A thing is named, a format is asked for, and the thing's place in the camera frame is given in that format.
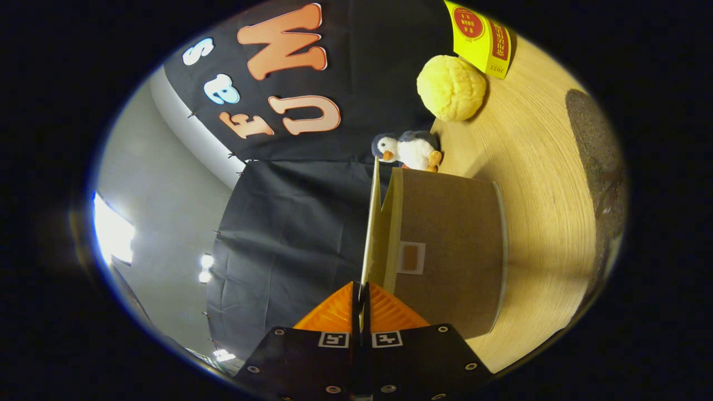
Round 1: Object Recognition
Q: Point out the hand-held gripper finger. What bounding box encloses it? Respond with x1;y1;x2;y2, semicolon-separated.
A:
234;281;363;401
362;281;494;401

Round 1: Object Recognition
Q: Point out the brown cardboard storage box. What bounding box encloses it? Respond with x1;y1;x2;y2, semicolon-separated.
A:
359;156;509;340

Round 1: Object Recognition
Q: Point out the brown fuzzy slipper shoe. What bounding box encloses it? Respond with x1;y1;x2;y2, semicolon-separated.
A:
565;89;627;268

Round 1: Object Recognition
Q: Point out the penguin plush toy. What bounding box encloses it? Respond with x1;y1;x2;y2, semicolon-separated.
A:
372;130;443;173

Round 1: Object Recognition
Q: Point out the yellow bun-shaped plush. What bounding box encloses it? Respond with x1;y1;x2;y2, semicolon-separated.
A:
417;55;489;122

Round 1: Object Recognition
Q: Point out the yellow book with red label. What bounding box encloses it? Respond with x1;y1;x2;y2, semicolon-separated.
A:
444;0;517;80

